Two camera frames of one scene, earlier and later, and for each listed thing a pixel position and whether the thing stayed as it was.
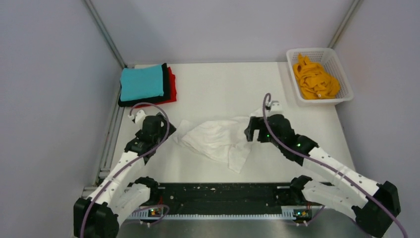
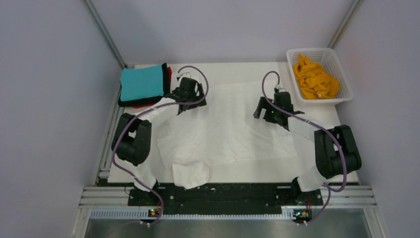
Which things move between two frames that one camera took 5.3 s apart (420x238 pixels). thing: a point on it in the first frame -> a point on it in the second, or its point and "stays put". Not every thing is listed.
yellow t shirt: x=315 y=83 stays put
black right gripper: x=249 y=131 -> x=266 y=116
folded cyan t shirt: x=142 y=83 stays put
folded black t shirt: x=166 y=95 stays put
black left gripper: x=164 y=128 -> x=199 y=88
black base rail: x=227 y=198 stays put
